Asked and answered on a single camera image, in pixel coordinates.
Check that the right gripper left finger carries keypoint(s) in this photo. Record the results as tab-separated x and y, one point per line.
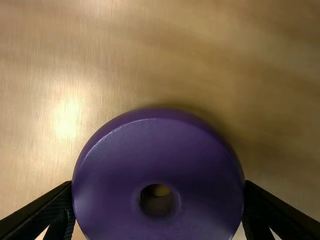
37	217

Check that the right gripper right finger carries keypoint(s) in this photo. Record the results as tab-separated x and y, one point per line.
275	217

